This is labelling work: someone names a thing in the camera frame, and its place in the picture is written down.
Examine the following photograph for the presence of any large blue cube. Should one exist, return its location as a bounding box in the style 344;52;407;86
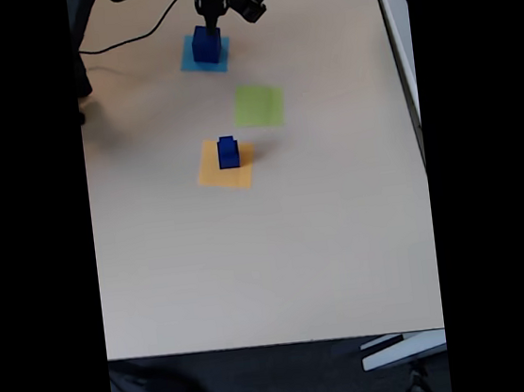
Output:
189;22;226;68

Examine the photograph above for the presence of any small blue cube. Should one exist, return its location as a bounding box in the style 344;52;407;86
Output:
216;133;238;158

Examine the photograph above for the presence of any medium blue cube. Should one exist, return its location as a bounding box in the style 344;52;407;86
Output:
215;140;243;170

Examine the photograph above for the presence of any blue paper square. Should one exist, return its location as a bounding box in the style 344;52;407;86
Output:
176;28;234;78

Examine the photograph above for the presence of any green paper square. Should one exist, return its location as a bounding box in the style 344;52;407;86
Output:
229;81;288;133

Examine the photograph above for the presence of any orange paper square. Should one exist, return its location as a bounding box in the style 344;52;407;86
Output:
191;133;260;196

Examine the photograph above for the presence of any white neighbouring desk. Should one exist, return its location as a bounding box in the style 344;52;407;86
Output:
371;0;428;176

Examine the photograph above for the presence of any white table foot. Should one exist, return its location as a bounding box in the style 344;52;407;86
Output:
357;326;450;373

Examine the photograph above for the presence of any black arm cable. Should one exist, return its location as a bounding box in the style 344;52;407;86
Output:
72;0;202;57

